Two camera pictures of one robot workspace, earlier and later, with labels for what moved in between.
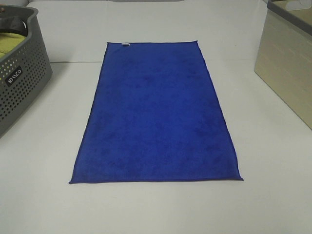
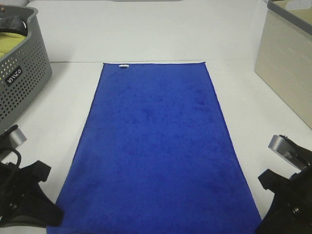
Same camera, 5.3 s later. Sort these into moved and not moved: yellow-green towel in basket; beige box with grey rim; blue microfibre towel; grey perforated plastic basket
Moved: blue microfibre towel
Not moved: beige box with grey rim; yellow-green towel in basket; grey perforated plastic basket
